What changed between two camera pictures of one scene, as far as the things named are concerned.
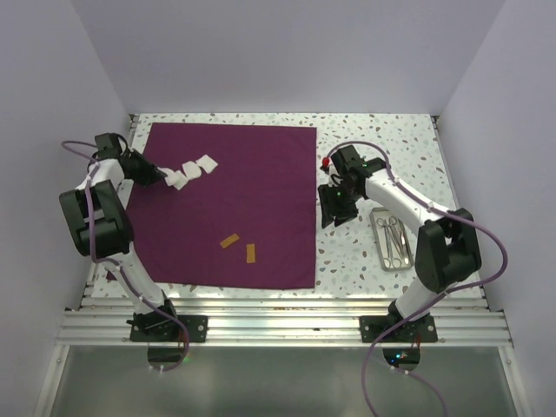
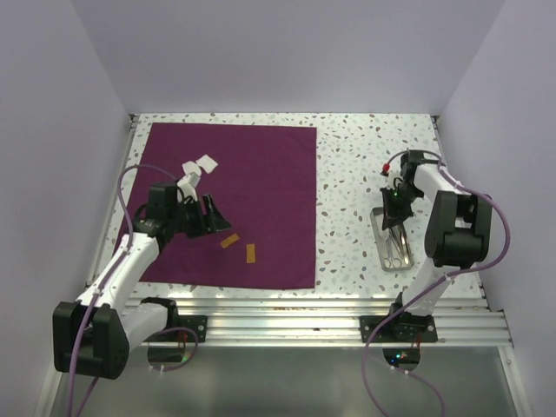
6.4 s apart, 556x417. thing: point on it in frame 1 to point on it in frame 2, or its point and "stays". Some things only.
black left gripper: (150, 174) to (210, 221)
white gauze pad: (208, 163) stays
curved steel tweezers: (404, 245) stays
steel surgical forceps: (393, 221) stays
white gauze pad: (192, 170) stays
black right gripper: (330, 209) to (393, 215)
